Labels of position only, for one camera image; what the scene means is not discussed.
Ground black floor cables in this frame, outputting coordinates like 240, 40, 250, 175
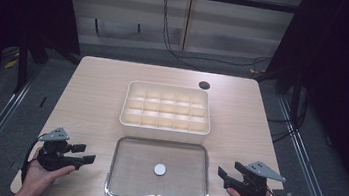
263, 81, 312, 148

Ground person's left hand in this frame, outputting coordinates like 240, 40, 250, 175
20, 146, 78, 196

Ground yellow floor object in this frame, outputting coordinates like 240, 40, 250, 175
2, 56, 20, 72

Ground clear lid with white knob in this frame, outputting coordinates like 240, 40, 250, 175
102, 132, 217, 196

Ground white divided storage box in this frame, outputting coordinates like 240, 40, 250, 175
116, 78, 217, 148

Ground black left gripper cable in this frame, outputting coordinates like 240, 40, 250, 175
18, 135, 46, 186

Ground black table cable grommet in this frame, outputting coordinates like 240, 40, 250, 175
197, 80, 212, 91

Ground long black wall cable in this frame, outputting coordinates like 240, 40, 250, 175
153, 0, 280, 81

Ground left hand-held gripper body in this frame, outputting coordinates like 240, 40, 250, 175
34, 124, 86, 176

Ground dark curtain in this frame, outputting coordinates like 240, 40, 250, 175
250, 0, 349, 196

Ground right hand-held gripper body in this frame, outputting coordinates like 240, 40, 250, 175
223, 156, 289, 196

